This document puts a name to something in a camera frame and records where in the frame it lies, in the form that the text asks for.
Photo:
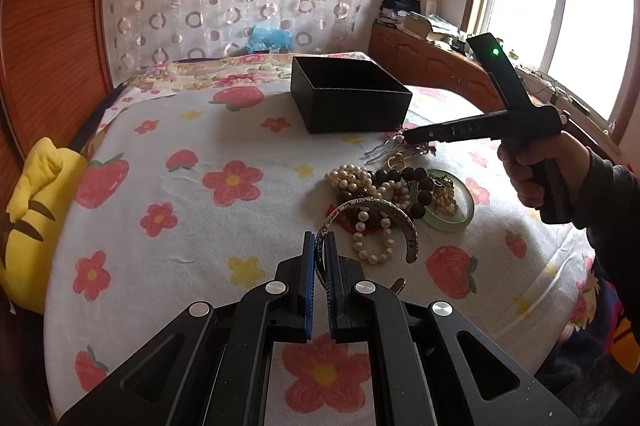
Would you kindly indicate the cardboard box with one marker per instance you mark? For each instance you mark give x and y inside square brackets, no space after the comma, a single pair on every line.
[417,25]

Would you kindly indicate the dark blue blanket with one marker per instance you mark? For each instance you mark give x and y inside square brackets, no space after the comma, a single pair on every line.
[595,306]

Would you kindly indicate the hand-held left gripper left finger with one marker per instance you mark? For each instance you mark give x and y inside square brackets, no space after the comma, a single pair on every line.
[307,296]

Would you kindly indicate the flower hair pin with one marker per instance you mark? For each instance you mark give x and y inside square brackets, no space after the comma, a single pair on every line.
[400,140]

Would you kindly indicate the person's right hand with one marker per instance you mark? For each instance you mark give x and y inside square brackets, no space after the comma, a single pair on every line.
[520,176]

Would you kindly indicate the person's right forearm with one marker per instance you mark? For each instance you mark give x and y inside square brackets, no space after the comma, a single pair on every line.
[607,206]

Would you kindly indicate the green jade bangle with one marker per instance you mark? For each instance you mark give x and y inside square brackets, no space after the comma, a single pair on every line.
[462,218]

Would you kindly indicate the wooden cabinet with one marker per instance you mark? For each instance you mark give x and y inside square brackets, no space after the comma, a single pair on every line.
[435,60]

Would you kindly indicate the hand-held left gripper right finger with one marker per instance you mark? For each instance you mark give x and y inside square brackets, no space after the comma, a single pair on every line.
[334,306]

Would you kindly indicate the black jewelry box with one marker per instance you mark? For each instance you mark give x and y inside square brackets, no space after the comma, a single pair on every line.
[350,105]

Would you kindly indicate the floral quilt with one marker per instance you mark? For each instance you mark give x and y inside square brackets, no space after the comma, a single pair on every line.
[200,73]

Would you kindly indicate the yellow plush toy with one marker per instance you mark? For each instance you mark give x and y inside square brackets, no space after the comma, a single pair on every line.
[35,216]

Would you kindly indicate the blue plastic bag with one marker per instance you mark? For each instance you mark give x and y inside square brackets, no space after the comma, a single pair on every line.
[270,38]

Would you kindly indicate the pile of dark clothes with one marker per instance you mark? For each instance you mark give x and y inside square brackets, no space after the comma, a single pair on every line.
[397,8]

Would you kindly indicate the silver cuff bangle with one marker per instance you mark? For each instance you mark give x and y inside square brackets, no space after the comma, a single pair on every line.
[400,217]

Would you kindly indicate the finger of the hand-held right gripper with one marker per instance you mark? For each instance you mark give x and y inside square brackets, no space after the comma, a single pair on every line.
[422,134]

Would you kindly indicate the strawberry print bed sheet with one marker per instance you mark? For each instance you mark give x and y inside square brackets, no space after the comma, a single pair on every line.
[175,216]

